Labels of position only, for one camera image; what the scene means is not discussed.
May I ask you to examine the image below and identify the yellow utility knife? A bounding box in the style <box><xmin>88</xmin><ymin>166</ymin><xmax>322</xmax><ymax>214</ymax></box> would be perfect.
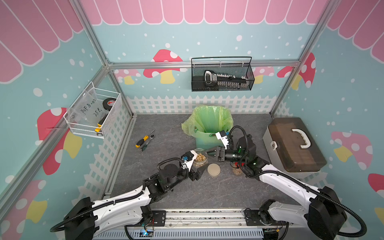
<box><xmin>95</xmin><ymin>115</ymin><xmax>107</xmax><ymax>134</ymax></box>

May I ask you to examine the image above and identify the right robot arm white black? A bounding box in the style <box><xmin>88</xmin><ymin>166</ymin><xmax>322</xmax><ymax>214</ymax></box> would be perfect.
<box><xmin>211</xmin><ymin>126</ymin><xmax>368</xmax><ymax>240</ymax></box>

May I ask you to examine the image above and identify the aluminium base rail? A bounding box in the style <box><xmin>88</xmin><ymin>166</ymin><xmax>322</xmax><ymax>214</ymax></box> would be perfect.
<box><xmin>96</xmin><ymin>208</ymin><xmax>317</xmax><ymax>240</ymax></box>

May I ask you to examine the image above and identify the peanut jar red lid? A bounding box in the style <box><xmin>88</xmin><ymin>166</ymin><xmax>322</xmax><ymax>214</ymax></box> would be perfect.
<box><xmin>231</xmin><ymin>162</ymin><xmax>244</xmax><ymax>176</ymax></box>

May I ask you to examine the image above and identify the brown lidded tool box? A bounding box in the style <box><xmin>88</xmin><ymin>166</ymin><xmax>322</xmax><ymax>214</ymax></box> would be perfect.
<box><xmin>263</xmin><ymin>118</ymin><xmax>327</xmax><ymax>179</ymax></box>

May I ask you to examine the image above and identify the clear wall bin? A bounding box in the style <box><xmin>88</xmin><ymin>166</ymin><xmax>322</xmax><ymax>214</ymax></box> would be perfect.
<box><xmin>64</xmin><ymin>83</ymin><xmax>124</xmax><ymax>139</ymax></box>

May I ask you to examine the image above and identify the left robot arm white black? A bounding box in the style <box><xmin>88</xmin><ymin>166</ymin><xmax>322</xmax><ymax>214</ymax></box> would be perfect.
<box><xmin>50</xmin><ymin>157</ymin><xmax>208</xmax><ymax>240</ymax></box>

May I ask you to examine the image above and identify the socket wrench set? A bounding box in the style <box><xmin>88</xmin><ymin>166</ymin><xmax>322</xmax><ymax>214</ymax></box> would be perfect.
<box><xmin>204</xmin><ymin>71</ymin><xmax>250</xmax><ymax>90</ymax></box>

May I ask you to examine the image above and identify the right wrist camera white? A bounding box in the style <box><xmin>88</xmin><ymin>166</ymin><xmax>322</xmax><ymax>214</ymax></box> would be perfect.
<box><xmin>215</xmin><ymin>131</ymin><xmax>229</xmax><ymax>149</ymax></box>

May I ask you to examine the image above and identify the black wire mesh basket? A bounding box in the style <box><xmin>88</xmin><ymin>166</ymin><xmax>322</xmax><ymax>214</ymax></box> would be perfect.
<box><xmin>191</xmin><ymin>57</ymin><xmax>255</xmax><ymax>92</ymax></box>

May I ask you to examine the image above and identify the peanut jar beige lid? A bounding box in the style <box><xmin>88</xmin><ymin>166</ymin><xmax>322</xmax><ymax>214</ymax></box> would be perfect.
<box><xmin>194</xmin><ymin>149</ymin><xmax>208</xmax><ymax>168</ymax></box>

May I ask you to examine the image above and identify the black tape roll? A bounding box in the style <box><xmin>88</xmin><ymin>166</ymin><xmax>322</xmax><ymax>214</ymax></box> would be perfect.
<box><xmin>103</xmin><ymin>98</ymin><xmax>117</xmax><ymax>111</ymax></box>

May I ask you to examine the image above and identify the yellow black screwdriver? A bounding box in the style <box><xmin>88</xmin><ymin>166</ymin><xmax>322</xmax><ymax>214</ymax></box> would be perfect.
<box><xmin>136</xmin><ymin>129</ymin><xmax>155</xmax><ymax>148</ymax></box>

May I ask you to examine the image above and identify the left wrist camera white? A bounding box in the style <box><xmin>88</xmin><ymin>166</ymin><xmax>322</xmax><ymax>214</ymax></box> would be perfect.
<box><xmin>181</xmin><ymin>150</ymin><xmax>198</xmax><ymax>173</ymax></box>

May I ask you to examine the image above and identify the green plastic bin liner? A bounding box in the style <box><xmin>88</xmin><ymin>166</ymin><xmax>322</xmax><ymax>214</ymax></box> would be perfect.
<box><xmin>182</xmin><ymin>105</ymin><xmax>234</xmax><ymax>137</ymax></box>

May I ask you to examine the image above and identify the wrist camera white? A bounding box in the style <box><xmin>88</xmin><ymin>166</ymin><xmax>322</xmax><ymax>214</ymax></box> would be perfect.
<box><xmin>181</xmin><ymin>150</ymin><xmax>198</xmax><ymax>173</ymax></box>
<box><xmin>215</xmin><ymin>131</ymin><xmax>229</xmax><ymax>149</ymax></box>

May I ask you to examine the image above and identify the green trash bin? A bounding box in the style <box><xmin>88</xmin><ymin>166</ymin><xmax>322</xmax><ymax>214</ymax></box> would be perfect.
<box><xmin>192</xmin><ymin>127</ymin><xmax>231</xmax><ymax>150</ymax></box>

